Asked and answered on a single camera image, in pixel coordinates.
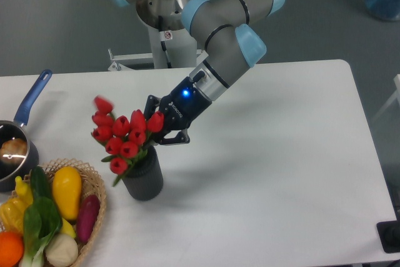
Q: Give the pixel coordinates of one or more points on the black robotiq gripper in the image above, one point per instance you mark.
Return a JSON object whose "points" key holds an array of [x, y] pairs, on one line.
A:
{"points": [[180, 108]]}

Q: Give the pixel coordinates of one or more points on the red tulip bouquet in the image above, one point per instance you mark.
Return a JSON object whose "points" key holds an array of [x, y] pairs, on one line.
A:
{"points": [[123, 138]]}

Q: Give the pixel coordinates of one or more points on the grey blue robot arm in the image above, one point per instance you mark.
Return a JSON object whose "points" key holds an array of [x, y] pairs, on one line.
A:
{"points": [[223, 30]]}

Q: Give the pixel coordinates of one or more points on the dark grey ribbed vase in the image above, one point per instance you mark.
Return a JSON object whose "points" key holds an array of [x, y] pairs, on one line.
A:
{"points": [[145, 181]]}

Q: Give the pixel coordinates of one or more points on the woven wicker basket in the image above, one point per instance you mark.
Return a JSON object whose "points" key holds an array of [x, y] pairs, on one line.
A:
{"points": [[92, 183]]}

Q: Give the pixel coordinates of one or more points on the purple eggplant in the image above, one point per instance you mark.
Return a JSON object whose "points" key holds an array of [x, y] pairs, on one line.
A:
{"points": [[87, 217]]}

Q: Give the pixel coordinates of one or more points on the yellow squash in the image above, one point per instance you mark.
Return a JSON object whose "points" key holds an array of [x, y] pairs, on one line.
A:
{"points": [[67, 185]]}

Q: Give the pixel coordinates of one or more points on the dark green cucumber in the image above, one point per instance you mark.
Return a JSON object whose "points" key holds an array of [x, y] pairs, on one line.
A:
{"points": [[39, 183]]}

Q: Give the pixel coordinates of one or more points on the yellow lemon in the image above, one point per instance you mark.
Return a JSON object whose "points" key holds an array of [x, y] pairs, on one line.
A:
{"points": [[67, 229]]}

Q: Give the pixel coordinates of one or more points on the brown bread roll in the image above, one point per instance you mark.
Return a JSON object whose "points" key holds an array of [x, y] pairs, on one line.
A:
{"points": [[14, 151]]}

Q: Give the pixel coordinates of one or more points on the green bok choy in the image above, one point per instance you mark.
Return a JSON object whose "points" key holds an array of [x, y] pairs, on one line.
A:
{"points": [[41, 222]]}

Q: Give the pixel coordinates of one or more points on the small yellow gourd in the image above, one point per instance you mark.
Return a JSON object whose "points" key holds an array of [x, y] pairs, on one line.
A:
{"points": [[23, 190]]}

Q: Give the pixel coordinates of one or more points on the white garlic bulb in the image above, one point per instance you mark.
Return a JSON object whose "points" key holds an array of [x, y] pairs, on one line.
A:
{"points": [[62, 250]]}

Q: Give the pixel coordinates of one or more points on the yellow bell pepper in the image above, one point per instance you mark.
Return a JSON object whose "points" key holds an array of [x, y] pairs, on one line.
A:
{"points": [[12, 215]]}

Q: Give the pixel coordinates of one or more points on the orange fruit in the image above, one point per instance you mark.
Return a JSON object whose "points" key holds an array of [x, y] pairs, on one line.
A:
{"points": [[12, 248]]}

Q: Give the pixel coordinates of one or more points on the black device at edge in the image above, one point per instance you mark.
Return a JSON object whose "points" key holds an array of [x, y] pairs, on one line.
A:
{"points": [[389, 236]]}

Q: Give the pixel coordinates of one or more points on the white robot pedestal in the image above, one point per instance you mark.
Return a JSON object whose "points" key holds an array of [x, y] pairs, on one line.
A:
{"points": [[171, 44]]}

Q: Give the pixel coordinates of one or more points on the blue handled saucepan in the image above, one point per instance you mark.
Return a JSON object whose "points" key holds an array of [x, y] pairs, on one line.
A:
{"points": [[16, 129]]}

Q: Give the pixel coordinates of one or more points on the white furniture frame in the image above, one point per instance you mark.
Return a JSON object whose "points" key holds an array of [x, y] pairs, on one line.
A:
{"points": [[394, 98]]}

